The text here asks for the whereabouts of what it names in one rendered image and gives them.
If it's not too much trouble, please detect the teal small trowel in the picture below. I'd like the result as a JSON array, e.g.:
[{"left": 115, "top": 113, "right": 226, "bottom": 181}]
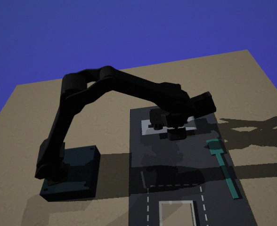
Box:
[{"left": 206, "top": 138, "right": 238, "bottom": 199}]

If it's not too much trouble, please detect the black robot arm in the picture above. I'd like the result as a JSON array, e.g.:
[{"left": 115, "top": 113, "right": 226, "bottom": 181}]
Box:
[{"left": 35, "top": 66, "right": 216, "bottom": 186}]

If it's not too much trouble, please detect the grey square tile with black square center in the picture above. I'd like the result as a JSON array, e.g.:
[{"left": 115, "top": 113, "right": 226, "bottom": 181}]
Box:
[{"left": 159, "top": 201, "right": 196, "bottom": 226}]

